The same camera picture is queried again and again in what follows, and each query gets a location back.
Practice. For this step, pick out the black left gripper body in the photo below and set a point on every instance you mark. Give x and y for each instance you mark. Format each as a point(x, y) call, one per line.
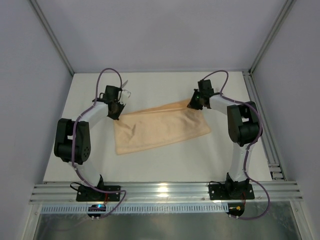
point(115, 110)

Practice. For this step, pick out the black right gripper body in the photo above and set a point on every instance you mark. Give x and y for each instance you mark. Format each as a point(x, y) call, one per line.
point(194, 103)

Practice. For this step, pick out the beige cloth napkin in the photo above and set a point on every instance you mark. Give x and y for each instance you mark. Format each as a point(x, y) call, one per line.
point(157, 127)

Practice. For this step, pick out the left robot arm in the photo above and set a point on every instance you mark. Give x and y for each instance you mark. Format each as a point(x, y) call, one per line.
point(73, 136)

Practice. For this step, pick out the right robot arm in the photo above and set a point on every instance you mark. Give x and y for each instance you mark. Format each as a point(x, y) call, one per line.
point(244, 129)

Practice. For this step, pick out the left controller board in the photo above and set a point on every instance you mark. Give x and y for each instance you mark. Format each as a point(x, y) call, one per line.
point(96, 211)

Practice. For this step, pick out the controller board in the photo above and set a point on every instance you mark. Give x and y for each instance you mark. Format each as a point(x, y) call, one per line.
point(96, 211)
point(235, 210)

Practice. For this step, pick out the right controller board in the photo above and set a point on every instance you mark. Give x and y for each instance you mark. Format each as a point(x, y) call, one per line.
point(235, 210)

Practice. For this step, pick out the front aluminium rail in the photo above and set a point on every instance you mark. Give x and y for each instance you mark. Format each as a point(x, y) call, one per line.
point(165, 192)

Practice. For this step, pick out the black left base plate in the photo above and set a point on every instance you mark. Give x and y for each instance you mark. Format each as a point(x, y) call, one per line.
point(87, 194)

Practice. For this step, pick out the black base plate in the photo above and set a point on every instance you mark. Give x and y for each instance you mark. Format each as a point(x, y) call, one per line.
point(219, 191)
point(87, 194)

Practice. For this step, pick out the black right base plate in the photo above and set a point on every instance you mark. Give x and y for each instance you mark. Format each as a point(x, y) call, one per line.
point(219, 191)

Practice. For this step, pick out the aluminium frame rail right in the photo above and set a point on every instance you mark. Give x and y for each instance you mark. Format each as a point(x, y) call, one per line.
point(273, 158)

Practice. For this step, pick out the slotted cable duct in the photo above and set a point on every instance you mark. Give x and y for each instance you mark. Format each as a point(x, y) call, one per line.
point(139, 208)

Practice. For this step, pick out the left rear aluminium post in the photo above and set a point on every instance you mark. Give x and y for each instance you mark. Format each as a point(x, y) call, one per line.
point(51, 35)

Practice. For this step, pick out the aluminium post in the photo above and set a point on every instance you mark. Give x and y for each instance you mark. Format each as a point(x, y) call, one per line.
point(51, 35)
point(275, 28)

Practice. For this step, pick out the right rear aluminium post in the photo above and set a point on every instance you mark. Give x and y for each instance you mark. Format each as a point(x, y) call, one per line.
point(275, 28)

